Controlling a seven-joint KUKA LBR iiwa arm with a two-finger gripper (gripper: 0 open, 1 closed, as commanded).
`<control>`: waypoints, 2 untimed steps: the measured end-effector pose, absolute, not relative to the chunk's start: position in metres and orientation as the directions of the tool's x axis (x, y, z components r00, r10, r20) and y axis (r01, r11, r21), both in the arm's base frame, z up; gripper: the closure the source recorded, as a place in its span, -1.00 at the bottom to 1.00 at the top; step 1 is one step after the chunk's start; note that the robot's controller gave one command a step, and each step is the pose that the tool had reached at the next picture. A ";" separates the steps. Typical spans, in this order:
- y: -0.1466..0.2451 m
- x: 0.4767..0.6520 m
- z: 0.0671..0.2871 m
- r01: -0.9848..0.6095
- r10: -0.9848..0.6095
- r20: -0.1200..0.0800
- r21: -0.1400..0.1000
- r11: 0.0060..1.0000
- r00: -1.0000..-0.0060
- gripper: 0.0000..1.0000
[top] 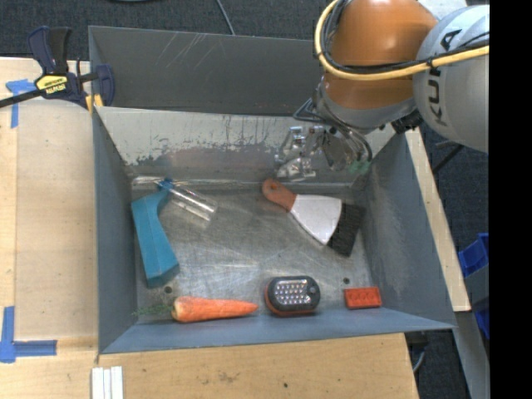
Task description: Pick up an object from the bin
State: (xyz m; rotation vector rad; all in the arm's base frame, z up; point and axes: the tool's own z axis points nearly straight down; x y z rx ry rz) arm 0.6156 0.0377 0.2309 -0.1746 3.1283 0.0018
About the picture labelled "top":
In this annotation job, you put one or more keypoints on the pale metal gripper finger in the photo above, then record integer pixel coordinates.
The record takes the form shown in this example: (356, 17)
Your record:
(296, 169)
(296, 136)

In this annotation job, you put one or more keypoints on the grey metal bin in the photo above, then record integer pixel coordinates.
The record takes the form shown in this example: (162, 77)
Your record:
(257, 247)

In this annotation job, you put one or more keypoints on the clear glass tube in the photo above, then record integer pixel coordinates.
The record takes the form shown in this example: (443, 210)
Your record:
(195, 204)

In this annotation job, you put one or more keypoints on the black and orange work light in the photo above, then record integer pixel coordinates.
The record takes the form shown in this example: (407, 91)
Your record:
(292, 295)

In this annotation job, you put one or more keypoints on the orange toy brick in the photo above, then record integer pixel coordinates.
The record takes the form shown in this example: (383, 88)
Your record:
(362, 298)

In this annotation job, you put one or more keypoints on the orange toy carrot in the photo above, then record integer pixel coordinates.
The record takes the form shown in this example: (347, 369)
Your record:
(212, 308)

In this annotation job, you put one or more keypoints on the black cylinder on white bracket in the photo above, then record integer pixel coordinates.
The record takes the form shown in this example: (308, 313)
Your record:
(408, 121)

